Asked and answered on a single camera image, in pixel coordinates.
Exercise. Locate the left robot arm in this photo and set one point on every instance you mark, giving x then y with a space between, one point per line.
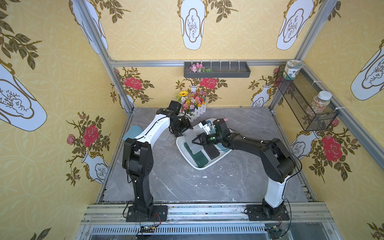
138 160

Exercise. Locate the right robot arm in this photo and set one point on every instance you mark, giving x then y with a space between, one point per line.
277 161

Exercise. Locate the circuit board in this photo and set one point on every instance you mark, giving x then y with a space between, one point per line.
147 229
274 233

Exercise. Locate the dark green pencil case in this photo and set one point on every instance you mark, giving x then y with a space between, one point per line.
199 160

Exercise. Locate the right circuit board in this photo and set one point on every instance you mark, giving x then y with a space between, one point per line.
274 233

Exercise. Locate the flower pot with white fence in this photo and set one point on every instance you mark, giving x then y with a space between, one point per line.
193 104

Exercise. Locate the black pencil case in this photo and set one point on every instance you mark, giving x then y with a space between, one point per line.
212 151

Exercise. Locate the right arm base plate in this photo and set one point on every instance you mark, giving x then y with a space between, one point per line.
267 213

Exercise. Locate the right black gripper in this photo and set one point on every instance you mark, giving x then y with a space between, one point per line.
202 139

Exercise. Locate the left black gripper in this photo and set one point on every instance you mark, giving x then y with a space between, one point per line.
181 126

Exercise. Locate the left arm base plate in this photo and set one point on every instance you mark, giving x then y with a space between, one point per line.
159 211

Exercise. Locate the teal translucent pencil case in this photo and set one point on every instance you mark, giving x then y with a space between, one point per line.
222 148

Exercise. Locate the black wire basket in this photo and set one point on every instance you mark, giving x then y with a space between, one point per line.
299 93

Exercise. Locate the pink flowers on shelf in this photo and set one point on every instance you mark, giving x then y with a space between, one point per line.
199 68

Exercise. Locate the left circuit board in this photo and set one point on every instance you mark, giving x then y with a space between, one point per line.
147 229

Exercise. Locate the white storage box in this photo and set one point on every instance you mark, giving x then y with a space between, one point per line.
180 144

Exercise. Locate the clear jar white lid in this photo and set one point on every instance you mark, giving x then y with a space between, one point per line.
319 103

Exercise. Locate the jar with patterned label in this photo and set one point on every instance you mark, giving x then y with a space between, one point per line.
292 68

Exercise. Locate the grey wall shelf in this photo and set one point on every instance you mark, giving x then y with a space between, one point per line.
221 69

